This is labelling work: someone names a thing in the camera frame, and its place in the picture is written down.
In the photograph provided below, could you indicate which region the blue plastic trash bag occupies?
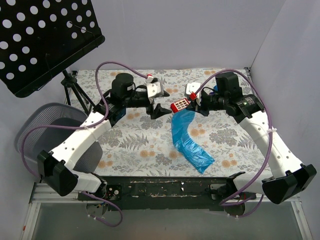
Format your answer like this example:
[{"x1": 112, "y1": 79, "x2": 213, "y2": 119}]
[{"x1": 171, "y1": 109, "x2": 215, "y2": 174}]

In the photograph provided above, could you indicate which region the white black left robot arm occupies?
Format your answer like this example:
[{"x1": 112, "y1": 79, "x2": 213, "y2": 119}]
[{"x1": 37, "y1": 73, "x2": 171, "y2": 200}]

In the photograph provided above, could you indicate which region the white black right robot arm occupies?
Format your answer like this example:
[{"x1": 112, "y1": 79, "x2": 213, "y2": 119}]
[{"x1": 185, "y1": 69, "x2": 317, "y2": 206}]

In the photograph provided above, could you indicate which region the grey mesh trash bin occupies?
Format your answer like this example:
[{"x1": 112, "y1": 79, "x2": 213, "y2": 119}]
[{"x1": 14, "y1": 102, "x2": 103, "y2": 173}]

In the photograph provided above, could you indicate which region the red white toy brick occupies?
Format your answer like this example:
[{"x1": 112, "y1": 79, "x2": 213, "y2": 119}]
[{"x1": 170, "y1": 98, "x2": 190, "y2": 113}]

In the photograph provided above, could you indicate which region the floral table mat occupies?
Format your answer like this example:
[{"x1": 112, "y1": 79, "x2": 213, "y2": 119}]
[{"x1": 69, "y1": 68, "x2": 273, "y2": 178}]

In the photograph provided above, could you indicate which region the black perforated music stand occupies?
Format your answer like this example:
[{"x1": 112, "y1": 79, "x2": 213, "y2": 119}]
[{"x1": 0, "y1": 0, "x2": 109, "y2": 118}]

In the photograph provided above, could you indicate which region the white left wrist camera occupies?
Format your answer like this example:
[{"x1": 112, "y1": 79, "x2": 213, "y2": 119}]
[{"x1": 146, "y1": 75, "x2": 164, "y2": 104}]

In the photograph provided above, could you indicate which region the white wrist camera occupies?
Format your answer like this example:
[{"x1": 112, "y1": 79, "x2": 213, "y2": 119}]
[
  {"x1": 146, "y1": 75, "x2": 164, "y2": 104},
  {"x1": 184, "y1": 82, "x2": 201, "y2": 105}
]

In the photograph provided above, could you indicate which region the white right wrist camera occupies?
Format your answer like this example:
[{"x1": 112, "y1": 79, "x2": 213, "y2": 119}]
[{"x1": 184, "y1": 82, "x2": 201, "y2": 105}]

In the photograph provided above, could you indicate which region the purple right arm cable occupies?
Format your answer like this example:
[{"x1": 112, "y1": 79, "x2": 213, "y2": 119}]
[{"x1": 194, "y1": 69, "x2": 273, "y2": 219}]

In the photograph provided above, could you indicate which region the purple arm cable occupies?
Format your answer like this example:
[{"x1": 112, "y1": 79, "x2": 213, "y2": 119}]
[
  {"x1": 194, "y1": 69, "x2": 273, "y2": 219},
  {"x1": 20, "y1": 61, "x2": 153, "y2": 228}
]

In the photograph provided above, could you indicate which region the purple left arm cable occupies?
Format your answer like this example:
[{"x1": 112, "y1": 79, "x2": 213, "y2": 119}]
[{"x1": 20, "y1": 61, "x2": 153, "y2": 228}]

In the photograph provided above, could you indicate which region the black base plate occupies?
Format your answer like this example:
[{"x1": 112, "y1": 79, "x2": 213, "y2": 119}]
[{"x1": 44, "y1": 175, "x2": 266, "y2": 212}]

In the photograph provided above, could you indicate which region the aluminium frame rail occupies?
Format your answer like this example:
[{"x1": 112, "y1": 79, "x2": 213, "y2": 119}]
[{"x1": 20, "y1": 183, "x2": 109, "y2": 240}]

